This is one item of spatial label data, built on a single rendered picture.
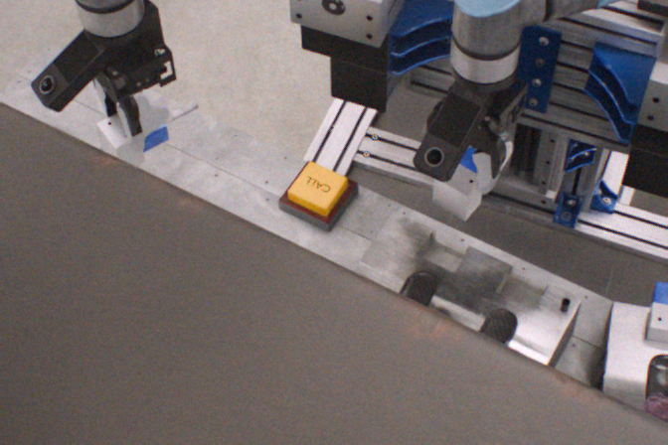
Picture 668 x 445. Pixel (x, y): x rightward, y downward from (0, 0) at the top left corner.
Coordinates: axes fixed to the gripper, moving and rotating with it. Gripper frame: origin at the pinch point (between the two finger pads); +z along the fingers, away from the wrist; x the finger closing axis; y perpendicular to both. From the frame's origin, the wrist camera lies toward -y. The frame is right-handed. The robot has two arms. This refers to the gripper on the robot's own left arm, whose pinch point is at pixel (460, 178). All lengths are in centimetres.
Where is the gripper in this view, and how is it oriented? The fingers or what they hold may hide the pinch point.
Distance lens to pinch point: 161.0
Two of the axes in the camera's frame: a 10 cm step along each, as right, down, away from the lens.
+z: 0.2, 5.8, 8.2
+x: -8.0, -4.9, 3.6
